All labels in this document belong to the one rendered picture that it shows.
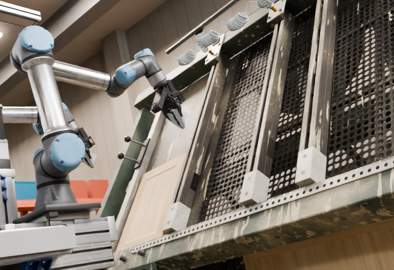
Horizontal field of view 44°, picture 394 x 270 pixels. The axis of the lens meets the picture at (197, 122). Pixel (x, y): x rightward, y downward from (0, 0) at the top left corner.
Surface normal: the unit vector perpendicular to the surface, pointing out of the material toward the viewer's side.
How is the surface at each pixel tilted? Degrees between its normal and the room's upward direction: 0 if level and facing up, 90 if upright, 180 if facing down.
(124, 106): 90
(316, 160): 90
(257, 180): 90
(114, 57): 90
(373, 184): 56
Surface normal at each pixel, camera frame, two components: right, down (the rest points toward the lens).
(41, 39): 0.50, -0.48
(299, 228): -0.22, 0.75
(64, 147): 0.58, -0.24
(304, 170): -0.73, -0.55
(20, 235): 0.72, -0.36
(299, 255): -0.73, -0.04
